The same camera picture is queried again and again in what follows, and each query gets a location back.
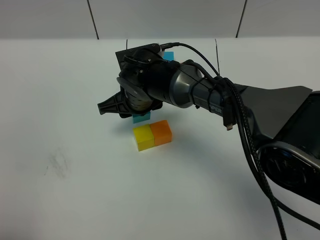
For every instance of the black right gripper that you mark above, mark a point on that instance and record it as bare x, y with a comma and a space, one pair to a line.
146, 84

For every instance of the yellow cube block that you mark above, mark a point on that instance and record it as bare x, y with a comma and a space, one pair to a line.
144, 137

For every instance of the orange cube block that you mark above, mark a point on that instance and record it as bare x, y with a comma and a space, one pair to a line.
162, 132

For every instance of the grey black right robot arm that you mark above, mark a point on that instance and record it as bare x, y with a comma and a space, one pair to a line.
283, 123

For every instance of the template blue cube block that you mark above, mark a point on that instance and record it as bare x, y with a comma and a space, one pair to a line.
168, 55

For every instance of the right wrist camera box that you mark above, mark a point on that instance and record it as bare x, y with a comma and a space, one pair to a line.
144, 52

